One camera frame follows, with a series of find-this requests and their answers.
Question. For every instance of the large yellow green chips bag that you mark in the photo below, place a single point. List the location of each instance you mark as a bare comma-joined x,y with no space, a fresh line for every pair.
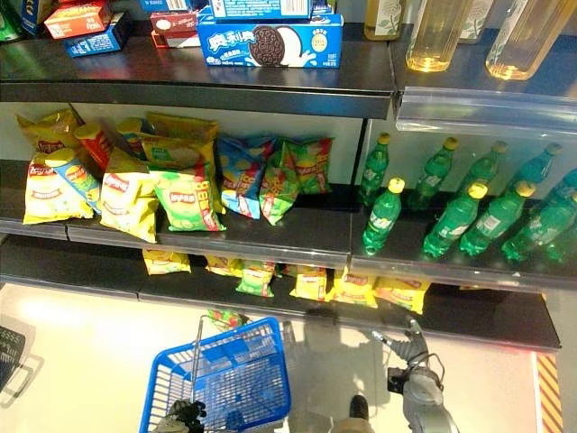
180,153

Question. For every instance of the red white snack box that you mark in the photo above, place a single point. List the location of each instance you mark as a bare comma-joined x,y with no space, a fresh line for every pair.
173,29

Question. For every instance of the clear plastic price strip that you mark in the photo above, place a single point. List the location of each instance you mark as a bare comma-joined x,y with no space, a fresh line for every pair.
487,110

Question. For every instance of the red orange snack box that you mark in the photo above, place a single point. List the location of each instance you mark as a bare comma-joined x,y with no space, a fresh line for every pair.
76,20

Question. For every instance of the dark blue snack box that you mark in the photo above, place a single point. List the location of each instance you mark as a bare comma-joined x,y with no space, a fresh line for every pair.
97,40

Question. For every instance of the green snack package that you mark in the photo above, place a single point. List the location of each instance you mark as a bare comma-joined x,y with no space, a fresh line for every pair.
8,24

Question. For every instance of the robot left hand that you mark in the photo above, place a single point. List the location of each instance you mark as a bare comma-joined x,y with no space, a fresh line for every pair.
185,412

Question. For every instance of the black shelf upright post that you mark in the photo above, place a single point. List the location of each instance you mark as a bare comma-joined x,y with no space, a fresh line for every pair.
362,153

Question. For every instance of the green Lay's chips can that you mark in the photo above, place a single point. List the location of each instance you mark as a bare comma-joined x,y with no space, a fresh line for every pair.
131,135

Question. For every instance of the yellow Lay's chips bag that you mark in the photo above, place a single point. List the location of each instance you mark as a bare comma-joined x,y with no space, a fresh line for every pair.
128,203
49,198
47,128

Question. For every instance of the dark shopping basket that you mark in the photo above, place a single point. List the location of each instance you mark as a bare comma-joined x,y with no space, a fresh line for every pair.
10,356

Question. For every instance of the blue Lay's chips can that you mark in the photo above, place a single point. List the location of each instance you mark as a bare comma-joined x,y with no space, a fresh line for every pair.
79,178

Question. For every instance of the small green chips bag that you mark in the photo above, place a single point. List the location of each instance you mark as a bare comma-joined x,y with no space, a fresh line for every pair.
254,279

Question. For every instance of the yellow tea bottle flower label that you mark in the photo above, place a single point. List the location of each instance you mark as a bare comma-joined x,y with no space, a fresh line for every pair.
383,18
475,20

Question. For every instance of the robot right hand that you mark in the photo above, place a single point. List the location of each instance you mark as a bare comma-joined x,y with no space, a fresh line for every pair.
408,345

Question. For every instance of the blue plastic shopping basket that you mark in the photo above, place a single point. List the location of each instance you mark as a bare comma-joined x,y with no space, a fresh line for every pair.
252,383

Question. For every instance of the blue white Oreo box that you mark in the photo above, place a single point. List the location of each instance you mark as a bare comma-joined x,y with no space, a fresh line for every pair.
259,8

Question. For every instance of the blue Lay's chips bag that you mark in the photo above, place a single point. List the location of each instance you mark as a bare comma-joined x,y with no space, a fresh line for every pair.
241,176

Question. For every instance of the black shelf board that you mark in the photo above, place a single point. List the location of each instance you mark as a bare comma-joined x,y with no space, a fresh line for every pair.
478,74
473,315
158,81
405,261
293,236

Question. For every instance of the red yellow striped floor tape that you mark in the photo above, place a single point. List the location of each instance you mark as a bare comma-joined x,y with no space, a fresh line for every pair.
550,392

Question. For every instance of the green Lay's chips bag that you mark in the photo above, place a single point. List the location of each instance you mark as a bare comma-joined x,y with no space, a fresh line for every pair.
185,203

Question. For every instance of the blue yellow snack box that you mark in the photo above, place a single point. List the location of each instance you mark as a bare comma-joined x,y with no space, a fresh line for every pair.
36,13

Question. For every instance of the small yellow chips bag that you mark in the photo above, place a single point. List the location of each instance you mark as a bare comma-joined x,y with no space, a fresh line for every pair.
310,283
223,265
164,262
403,293
354,288

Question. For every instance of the large blue Oreo box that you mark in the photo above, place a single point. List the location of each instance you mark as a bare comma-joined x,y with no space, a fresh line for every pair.
270,43

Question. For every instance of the robot dark foot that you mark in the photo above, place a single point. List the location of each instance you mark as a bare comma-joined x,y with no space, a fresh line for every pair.
359,406

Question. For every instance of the green red chips bag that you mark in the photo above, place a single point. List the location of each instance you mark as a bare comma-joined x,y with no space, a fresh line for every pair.
225,318
277,194
313,167

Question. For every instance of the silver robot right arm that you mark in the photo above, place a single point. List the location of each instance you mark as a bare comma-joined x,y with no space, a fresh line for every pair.
426,401

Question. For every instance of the red Lay's chips can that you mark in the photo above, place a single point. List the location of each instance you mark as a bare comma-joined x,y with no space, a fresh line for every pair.
95,144

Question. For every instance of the yellow tea bottle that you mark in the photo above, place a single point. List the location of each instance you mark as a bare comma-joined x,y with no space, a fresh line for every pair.
435,36
523,43

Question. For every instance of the green Sprite bottle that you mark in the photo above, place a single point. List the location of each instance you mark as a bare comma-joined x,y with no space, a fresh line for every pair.
383,218
541,230
453,223
374,171
493,223
433,176

